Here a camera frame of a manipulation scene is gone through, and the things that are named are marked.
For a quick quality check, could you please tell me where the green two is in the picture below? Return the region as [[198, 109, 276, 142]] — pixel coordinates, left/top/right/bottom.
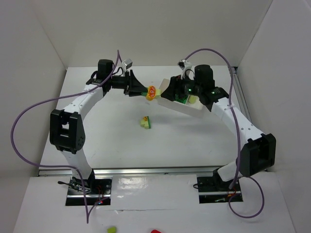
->
[[175, 94, 189, 104]]

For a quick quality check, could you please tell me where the yellow orange lego piece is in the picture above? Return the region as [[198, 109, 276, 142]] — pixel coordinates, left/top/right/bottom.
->
[[145, 85, 161, 101]]

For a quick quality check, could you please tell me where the pale green lego brick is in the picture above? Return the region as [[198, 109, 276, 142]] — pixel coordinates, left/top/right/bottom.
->
[[188, 95, 197, 104]]

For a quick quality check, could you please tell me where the white divided plastic container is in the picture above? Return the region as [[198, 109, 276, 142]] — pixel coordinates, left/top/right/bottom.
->
[[157, 78, 205, 119]]

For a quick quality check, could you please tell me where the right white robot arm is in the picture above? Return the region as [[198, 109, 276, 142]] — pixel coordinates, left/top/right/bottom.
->
[[161, 60, 276, 188]]

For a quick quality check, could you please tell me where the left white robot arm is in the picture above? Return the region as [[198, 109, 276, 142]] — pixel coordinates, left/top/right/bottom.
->
[[49, 59, 148, 189]]

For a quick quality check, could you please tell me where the pale yellow green lego stack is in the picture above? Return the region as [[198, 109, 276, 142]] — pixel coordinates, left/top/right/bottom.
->
[[140, 116, 151, 129]]

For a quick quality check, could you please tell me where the lime green object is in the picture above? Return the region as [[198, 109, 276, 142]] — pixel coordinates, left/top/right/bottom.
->
[[107, 226, 117, 233]]

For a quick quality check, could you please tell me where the red object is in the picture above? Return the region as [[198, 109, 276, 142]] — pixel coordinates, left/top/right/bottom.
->
[[151, 229, 162, 233]]

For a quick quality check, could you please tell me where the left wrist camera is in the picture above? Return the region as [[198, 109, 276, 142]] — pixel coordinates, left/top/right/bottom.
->
[[122, 59, 133, 70]]

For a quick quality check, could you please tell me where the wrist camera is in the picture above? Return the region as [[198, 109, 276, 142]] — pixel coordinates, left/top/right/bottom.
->
[[122, 59, 133, 70], [177, 59, 192, 72]]

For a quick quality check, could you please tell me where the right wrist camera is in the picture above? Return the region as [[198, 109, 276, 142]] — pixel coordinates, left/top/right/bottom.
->
[[177, 59, 192, 72]]

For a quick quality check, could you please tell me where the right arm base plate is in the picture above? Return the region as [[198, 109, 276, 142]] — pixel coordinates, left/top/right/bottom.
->
[[192, 176, 243, 204]]

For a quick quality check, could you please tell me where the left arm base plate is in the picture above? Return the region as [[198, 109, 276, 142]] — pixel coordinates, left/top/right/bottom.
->
[[57, 178, 112, 206]]

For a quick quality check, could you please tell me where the aluminium rail frame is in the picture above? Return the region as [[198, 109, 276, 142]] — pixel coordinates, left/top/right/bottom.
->
[[38, 66, 268, 178]]

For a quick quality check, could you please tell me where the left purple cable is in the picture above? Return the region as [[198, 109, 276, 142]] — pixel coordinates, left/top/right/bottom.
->
[[11, 50, 122, 224]]

